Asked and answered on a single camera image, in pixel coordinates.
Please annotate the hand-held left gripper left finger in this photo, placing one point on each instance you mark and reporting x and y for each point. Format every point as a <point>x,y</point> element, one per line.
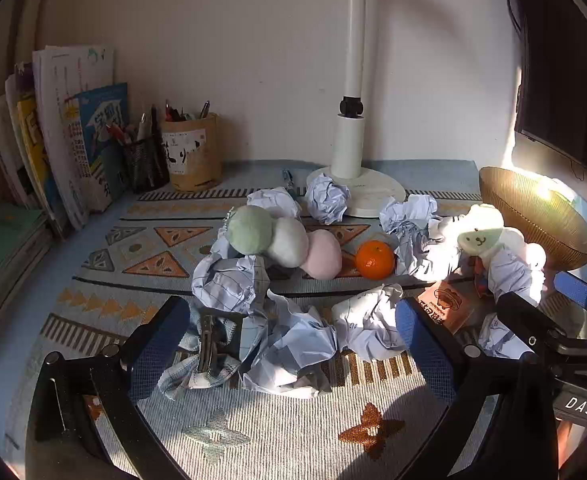
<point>158,352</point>

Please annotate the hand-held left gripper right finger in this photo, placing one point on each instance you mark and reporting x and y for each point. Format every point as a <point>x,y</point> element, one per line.
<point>426,355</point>

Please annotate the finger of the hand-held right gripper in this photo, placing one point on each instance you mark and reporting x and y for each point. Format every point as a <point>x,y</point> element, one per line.
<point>526,317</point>
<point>578,291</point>

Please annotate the paper ball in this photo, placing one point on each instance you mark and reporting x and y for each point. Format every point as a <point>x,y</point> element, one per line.
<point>498,341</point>
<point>273,202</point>
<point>426,260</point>
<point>368,320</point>
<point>516,272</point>
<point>326,197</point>
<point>293,345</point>
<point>228,282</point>
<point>408,212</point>

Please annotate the small orange box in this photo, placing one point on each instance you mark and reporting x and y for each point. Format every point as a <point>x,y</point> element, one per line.
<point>446,305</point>

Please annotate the cream bear plush toy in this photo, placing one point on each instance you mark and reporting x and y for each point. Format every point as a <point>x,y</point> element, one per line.
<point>478,232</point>

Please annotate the amber ribbed glass bowl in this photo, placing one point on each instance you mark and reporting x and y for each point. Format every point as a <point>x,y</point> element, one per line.
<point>523,200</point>

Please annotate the orange tangerine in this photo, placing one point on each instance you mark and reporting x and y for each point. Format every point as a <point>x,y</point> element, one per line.
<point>375,260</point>

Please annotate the three-ball plush dango toy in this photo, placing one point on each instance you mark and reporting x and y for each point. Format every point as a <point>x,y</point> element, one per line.
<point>288,242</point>

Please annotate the patterned woven table mat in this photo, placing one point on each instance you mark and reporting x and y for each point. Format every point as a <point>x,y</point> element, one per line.
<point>283,435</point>

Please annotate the stack of green books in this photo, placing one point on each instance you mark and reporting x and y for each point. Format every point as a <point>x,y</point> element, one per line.
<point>3,260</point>

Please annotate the black mesh pen holder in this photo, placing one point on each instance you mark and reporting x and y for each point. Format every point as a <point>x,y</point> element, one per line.
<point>146,165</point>

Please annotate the cardboard pen holder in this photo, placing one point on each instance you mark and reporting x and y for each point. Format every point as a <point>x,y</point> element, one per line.
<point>193,155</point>

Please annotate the blue pen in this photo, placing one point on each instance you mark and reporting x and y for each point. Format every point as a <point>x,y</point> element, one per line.
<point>287,178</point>

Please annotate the bunch of red pens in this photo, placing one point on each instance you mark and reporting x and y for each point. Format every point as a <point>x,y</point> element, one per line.
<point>118,132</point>

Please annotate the white desk lamp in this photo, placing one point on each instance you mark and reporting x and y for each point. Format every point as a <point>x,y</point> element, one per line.
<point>351,140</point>

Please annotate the black monitor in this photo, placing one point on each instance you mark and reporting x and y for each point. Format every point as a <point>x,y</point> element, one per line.
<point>563,60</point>

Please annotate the row of standing books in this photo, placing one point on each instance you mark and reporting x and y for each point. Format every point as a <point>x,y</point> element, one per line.
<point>58,135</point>

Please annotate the bunch of dark pens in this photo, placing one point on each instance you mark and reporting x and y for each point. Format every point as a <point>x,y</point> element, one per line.
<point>178,112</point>

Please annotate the beige curtain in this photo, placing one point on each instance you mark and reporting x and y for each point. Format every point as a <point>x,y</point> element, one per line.
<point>18,35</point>

